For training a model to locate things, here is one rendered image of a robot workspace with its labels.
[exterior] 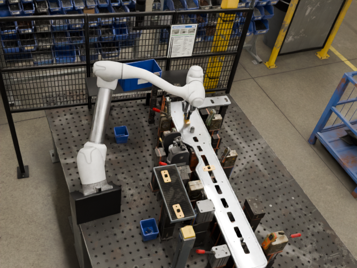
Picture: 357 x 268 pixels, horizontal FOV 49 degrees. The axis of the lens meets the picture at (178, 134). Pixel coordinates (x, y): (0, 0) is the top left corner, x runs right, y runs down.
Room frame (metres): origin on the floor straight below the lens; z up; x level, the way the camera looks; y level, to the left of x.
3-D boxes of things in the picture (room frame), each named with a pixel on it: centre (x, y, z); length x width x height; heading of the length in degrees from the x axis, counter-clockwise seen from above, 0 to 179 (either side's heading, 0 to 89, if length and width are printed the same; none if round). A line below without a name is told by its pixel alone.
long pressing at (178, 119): (1.64, -0.25, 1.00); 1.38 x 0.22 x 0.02; 25
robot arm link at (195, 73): (2.05, -0.04, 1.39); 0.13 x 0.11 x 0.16; 11
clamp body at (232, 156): (1.79, -0.37, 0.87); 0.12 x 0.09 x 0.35; 115
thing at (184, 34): (2.62, 0.11, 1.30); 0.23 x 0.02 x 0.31; 115
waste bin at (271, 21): (5.11, -1.15, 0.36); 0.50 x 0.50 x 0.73
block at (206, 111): (2.23, -0.17, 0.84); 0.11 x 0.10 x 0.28; 115
